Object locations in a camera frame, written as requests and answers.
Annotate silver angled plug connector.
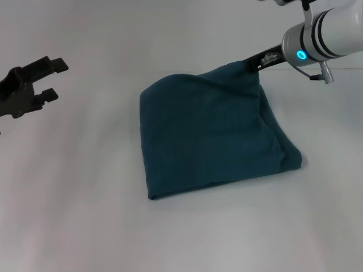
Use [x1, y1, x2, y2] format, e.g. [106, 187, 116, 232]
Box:
[261, 52, 279, 65]

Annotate thin grey cable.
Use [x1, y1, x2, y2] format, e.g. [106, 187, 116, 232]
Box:
[294, 64, 323, 82]

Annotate teal blue t-shirt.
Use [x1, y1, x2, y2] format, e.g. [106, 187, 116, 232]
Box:
[140, 60, 303, 201]

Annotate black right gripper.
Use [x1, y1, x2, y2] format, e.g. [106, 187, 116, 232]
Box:
[243, 41, 288, 74]

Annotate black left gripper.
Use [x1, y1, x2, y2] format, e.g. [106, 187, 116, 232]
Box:
[0, 56, 70, 120]

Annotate silver straight plug connector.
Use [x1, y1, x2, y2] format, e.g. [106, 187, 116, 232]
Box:
[319, 60, 336, 85]

